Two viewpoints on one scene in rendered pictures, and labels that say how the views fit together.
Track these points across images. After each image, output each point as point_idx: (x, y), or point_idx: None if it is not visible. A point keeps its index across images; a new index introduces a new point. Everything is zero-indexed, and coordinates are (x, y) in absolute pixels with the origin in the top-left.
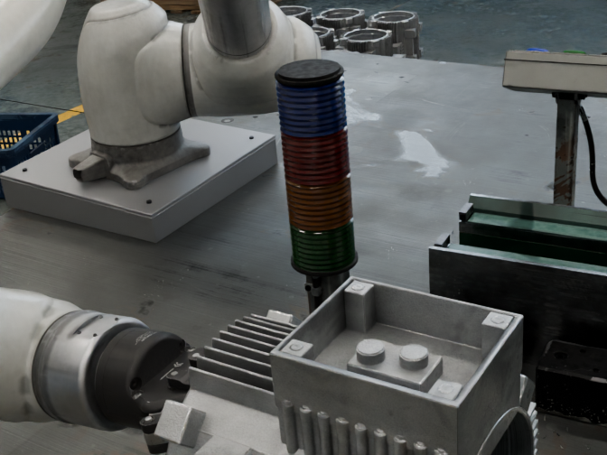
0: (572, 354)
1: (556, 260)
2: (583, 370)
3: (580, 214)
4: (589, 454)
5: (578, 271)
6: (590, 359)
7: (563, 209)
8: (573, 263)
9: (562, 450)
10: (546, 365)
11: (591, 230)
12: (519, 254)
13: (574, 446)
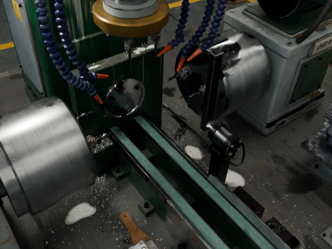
0: (248, 206)
1: (238, 223)
2: (250, 198)
3: (207, 242)
4: (254, 195)
5: (242, 202)
6: (244, 201)
7: (212, 248)
8: (233, 218)
9: (262, 201)
10: (261, 206)
11: (207, 235)
12: (250, 236)
13: (257, 200)
